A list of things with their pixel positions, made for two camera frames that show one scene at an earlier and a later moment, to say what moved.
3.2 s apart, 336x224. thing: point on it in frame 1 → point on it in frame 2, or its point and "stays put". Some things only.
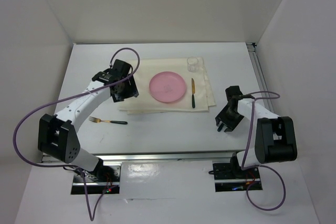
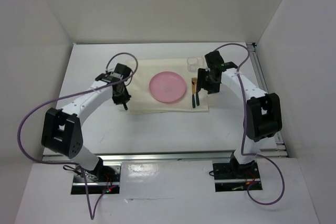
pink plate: (167, 87) stays put
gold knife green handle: (193, 92) stays put
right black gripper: (230, 125) → (212, 89)
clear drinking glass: (192, 64) stays put
